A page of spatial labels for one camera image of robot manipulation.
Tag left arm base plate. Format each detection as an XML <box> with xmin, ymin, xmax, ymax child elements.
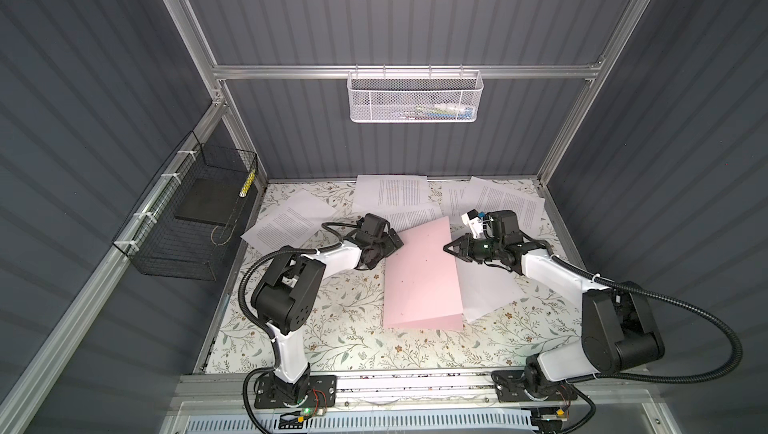
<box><xmin>253</xmin><ymin>373</ymin><xmax>338</xmax><ymax>409</ymax></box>

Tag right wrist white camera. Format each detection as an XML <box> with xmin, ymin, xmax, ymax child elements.
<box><xmin>461</xmin><ymin>209</ymin><xmax>486</xmax><ymax>239</ymax></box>

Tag printed sheet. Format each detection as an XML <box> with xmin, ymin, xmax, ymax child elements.
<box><xmin>440</xmin><ymin>181</ymin><xmax>473</xmax><ymax>216</ymax></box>
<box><xmin>462</xmin><ymin>177</ymin><xmax>545</xmax><ymax>235</ymax></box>
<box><xmin>383</xmin><ymin>202</ymin><xmax>444</xmax><ymax>232</ymax></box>
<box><xmin>352</xmin><ymin>175</ymin><xmax>429</xmax><ymax>214</ymax></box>
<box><xmin>241</xmin><ymin>190</ymin><xmax>336</xmax><ymax>254</ymax></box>

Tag white sheet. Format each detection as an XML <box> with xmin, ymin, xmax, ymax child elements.
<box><xmin>456</xmin><ymin>260</ymin><xmax>525</xmax><ymax>323</ymax></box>

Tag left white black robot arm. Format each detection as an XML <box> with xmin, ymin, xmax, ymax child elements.
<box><xmin>237</xmin><ymin>213</ymin><xmax>403</xmax><ymax>395</ymax></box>

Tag white wire mesh basket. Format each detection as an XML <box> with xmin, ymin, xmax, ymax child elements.
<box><xmin>346</xmin><ymin>68</ymin><xmax>484</xmax><ymax>123</ymax></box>

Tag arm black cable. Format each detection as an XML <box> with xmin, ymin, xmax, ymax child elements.
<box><xmin>521</xmin><ymin>235</ymin><xmax>744</xmax><ymax>434</ymax></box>
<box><xmin>237</xmin><ymin>220</ymin><xmax>361</xmax><ymax>434</ymax></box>

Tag black flat pad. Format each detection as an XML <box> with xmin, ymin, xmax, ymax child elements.
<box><xmin>174</xmin><ymin>178</ymin><xmax>240</xmax><ymax>226</ymax></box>

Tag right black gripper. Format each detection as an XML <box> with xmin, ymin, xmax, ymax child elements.
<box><xmin>444</xmin><ymin>233</ymin><xmax>502</xmax><ymax>263</ymax></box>

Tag pink paper folder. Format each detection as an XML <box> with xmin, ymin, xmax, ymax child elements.
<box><xmin>382</xmin><ymin>217</ymin><xmax>463</xmax><ymax>331</ymax></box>

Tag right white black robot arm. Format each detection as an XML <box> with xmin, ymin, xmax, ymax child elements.
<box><xmin>443</xmin><ymin>209</ymin><xmax>665</xmax><ymax>400</ymax></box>

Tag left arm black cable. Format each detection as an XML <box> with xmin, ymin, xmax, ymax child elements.
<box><xmin>237</xmin><ymin>220</ymin><xmax>361</xmax><ymax>434</ymax></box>

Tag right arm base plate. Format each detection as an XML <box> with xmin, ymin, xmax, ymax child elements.
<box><xmin>490</xmin><ymin>368</ymin><xmax>577</xmax><ymax>403</ymax></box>

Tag markers in white basket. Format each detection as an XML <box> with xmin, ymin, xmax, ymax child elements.
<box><xmin>391</xmin><ymin>102</ymin><xmax>476</xmax><ymax>122</ymax></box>

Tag black wire basket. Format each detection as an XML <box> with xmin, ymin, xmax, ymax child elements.
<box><xmin>113</xmin><ymin>134</ymin><xmax>259</xmax><ymax>281</ymax></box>

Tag aluminium front rail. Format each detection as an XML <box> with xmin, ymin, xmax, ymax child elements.
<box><xmin>161</xmin><ymin>364</ymin><xmax>655</xmax><ymax>417</ymax></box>

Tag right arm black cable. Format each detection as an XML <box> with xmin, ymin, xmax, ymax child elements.
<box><xmin>521</xmin><ymin>235</ymin><xmax>744</xmax><ymax>434</ymax></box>

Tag yellow marker pen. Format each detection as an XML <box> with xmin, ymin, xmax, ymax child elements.
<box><xmin>239</xmin><ymin>169</ymin><xmax>256</xmax><ymax>198</ymax></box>

